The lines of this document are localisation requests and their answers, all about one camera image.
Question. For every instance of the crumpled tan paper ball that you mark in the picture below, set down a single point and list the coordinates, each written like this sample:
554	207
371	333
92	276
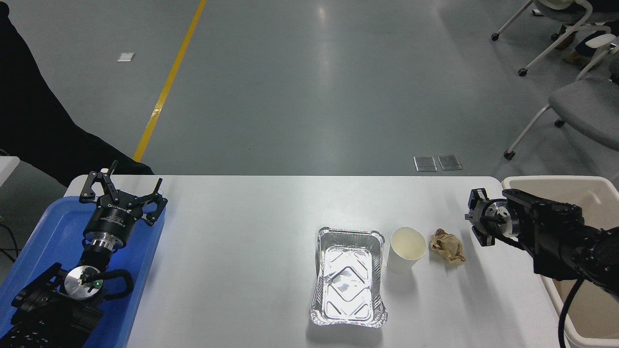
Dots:
447	245

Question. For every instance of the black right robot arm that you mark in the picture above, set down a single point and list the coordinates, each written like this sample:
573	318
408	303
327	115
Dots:
556	232

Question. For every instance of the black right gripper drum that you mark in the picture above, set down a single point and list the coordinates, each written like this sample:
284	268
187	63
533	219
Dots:
478	215

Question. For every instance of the person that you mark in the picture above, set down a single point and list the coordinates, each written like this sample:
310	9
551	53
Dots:
592	43
34	121

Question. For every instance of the silver floor socket cover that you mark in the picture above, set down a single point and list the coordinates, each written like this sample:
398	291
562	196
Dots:
425	163
449	162

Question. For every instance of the white side table corner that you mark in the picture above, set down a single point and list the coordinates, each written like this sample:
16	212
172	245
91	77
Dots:
7	169

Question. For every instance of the white paper cup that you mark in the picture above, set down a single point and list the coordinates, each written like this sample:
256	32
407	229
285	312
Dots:
404	258

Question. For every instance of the large pale plastic bin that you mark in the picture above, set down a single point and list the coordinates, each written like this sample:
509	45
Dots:
585	198

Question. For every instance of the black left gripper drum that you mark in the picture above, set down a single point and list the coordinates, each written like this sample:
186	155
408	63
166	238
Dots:
113	217

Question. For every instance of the rectangular foil tray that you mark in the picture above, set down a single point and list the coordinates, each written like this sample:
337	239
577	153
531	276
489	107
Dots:
348	278

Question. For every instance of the blue plastic tray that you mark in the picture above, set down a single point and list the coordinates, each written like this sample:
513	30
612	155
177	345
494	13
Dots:
46	232

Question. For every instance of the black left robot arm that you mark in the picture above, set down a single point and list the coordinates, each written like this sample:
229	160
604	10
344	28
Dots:
77	282

